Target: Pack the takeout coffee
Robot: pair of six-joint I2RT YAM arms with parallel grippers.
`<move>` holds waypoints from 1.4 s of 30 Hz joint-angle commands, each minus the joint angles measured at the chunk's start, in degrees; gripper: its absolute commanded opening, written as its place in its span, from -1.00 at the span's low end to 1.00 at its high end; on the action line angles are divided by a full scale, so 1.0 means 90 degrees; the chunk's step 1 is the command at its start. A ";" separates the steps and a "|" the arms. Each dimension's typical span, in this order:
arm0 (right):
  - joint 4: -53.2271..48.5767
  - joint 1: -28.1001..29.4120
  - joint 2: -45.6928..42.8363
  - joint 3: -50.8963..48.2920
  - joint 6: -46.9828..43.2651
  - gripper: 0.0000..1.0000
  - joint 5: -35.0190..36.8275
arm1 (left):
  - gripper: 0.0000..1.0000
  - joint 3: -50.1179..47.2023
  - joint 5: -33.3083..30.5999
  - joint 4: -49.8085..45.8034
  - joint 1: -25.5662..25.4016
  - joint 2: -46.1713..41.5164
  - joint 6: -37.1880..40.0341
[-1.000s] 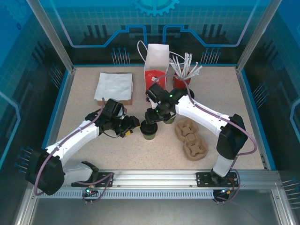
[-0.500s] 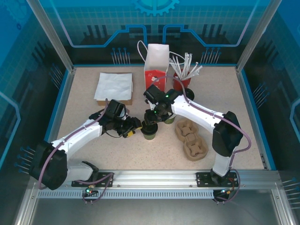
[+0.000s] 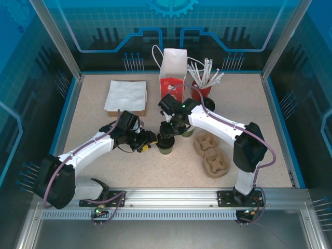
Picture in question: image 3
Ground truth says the black plastic cup lid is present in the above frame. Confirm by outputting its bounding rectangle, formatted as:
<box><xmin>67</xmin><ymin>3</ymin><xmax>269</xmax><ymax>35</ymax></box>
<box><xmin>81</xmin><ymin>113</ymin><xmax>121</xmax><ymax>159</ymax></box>
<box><xmin>156</xmin><ymin>136</ymin><xmax>176</xmax><ymax>150</ymax></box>

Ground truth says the white straw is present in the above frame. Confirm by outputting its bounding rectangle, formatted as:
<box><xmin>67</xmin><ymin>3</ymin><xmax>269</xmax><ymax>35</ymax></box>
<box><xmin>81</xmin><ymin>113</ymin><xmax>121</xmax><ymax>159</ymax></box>
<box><xmin>204</xmin><ymin>59</ymin><xmax>214</xmax><ymax>87</ymax></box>
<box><xmin>204</xmin><ymin>67</ymin><xmax>221</xmax><ymax>88</ymax></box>
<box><xmin>186</xmin><ymin>66</ymin><xmax>201</xmax><ymax>88</ymax></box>
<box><xmin>207</xmin><ymin>72</ymin><xmax>225</xmax><ymax>88</ymax></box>
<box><xmin>202</xmin><ymin>58</ymin><xmax>209</xmax><ymax>86</ymax></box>
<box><xmin>190</xmin><ymin>61</ymin><xmax>203</xmax><ymax>86</ymax></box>
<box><xmin>209</xmin><ymin>77</ymin><xmax>223</xmax><ymax>89</ymax></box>

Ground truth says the red white paper bag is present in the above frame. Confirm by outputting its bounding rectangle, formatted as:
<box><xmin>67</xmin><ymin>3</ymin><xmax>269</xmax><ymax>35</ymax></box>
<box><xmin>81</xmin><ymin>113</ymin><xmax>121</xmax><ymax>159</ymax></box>
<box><xmin>151</xmin><ymin>44</ymin><xmax>205</xmax><ymax>103</ymax></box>

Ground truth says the brown cardboard napkin tray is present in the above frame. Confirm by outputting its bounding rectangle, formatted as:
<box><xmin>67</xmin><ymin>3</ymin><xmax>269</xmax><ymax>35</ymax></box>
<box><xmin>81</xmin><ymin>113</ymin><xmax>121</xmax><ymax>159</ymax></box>
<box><xmin>106</xmin><ymin>79</ymin><xmax>148</xmax><ymax>117</ymax></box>

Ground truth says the red straw holder cup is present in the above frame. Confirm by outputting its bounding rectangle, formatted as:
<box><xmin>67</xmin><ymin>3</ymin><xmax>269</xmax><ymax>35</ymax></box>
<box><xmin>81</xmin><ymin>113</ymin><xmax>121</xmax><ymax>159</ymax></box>
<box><xmin>191</xmin><ymin>79</ymin><xmax>212</xmax><ymax>101</ymax></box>

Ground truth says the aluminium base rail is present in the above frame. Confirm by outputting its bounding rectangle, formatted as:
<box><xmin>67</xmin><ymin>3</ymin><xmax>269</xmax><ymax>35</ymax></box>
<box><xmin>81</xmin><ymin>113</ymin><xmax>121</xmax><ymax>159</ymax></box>
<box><xmin>77</xmin><ymin>186</ymin><xmax>311</xmax><ymax>208</ymax></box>

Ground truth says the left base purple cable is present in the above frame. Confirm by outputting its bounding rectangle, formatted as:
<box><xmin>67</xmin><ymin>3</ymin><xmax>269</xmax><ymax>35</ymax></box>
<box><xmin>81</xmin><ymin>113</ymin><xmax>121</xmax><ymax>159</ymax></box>
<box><xmin>79</xmin><ymin>191</ymin><xmax>126</xmax><ymax>227</ymax></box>

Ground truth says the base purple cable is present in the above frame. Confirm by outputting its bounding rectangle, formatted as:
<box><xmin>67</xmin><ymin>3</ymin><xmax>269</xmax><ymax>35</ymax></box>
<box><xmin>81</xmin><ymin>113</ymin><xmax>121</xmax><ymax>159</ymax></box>
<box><xmin>236</xmin><ymin>188</ymin><xmax>268</xmax><ymax>227</ymax></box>
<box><xmin>79</xmin><ymin>191</ymin><xmax>126</xmax><ymax>227</ymax></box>

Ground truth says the grey slotted cable duct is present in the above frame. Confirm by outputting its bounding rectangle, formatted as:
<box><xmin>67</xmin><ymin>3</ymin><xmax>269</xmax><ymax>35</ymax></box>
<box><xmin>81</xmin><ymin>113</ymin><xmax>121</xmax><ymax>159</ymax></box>
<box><xmin>40</xmin><ymin>209</ymin><xmax>241</xmax><ymax>221</ymax></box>

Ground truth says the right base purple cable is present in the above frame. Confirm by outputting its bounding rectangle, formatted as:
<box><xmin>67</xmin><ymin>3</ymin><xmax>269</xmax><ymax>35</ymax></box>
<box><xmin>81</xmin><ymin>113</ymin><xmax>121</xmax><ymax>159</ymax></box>
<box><xmin>236</xmin><ymin>188</ymin><xmax>268</xmax><ymax>227</ymax></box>

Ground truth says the aluminium frame post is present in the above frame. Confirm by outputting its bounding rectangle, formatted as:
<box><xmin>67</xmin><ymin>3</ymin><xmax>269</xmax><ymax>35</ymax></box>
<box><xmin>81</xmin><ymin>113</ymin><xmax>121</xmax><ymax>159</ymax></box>
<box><xmin>29</xmin><ymin>0</ymin><xmax>85</xmax><ymax>80</ymax></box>
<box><xmin>261</xmin><ymin>0</ymin><xmax>314</xmax><ymax>80</ymax></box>

